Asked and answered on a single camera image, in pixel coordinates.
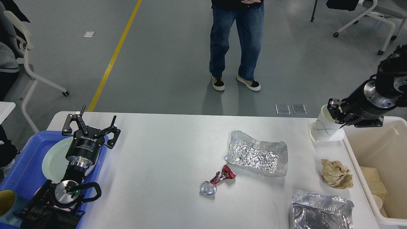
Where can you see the white plastic bin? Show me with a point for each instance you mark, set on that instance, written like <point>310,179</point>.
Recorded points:
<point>383,148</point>

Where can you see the white floor tag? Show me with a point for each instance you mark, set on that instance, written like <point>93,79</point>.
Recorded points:
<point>89,34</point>

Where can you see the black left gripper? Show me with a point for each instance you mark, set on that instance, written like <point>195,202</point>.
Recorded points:
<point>86,148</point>

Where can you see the green plate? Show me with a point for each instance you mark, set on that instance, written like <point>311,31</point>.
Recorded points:
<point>54,164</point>

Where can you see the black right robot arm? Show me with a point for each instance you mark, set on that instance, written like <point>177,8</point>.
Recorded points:
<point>381,93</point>

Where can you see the blue plastic tray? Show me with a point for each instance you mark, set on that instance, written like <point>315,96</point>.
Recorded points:
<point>26,176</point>

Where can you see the brown paper bag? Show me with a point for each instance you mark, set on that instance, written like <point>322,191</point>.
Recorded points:
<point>375,185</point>

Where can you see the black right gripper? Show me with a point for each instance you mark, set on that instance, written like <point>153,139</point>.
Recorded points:
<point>364,108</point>

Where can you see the clear floor plate left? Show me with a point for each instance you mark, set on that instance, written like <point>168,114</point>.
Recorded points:
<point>283,109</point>

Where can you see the white office chair left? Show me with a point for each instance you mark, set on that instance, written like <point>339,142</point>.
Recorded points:
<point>17,37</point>

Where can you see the white office chair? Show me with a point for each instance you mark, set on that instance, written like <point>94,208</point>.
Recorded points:
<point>370,28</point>
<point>17,37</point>

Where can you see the small clear plastic cup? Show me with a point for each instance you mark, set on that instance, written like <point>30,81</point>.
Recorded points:
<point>325,126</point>

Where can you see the large white paper cup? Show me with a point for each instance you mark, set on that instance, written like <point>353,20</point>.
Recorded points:
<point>378,202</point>

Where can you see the crushed red can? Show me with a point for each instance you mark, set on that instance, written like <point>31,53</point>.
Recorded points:
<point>209,188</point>

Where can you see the clear floor plate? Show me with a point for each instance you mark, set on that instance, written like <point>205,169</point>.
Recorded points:
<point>283,109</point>
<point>299,109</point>

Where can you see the dark blue mug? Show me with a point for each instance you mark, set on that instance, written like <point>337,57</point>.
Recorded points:
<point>11,205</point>

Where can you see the aluminium foil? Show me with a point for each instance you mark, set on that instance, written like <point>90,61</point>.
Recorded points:
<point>265,158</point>

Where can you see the clear floor plate right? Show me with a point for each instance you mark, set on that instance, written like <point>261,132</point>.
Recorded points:
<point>299,109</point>

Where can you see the white office chair right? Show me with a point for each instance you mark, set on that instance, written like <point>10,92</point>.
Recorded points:
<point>370,28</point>

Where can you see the silver plastic bag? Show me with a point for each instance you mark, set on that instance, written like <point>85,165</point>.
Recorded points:
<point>317,211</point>

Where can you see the crumpled beige paper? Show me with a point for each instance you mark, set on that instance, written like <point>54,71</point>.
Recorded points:
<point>336,175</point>

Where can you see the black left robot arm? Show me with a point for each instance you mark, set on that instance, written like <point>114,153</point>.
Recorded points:
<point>35,216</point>

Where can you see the seated person at left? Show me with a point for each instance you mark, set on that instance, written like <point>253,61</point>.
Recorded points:
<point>9,72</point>

